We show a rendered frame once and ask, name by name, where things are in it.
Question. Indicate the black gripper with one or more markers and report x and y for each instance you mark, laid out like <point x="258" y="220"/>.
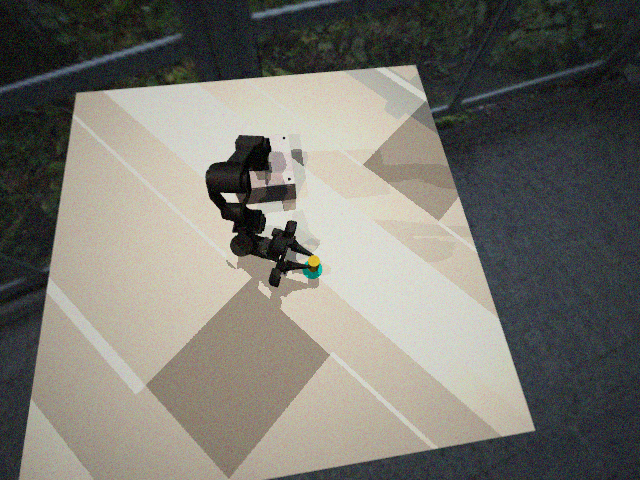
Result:
<point x="284" y="266"/>

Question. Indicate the yellow tall cylinder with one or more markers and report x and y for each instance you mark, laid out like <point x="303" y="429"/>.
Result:
<point x="313" y="261"/>

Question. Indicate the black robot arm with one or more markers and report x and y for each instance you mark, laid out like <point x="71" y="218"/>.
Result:
<point x="233" y="176"/>

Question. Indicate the cyan circle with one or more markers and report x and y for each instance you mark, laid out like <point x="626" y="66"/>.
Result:
<point x="313" y="275"/>

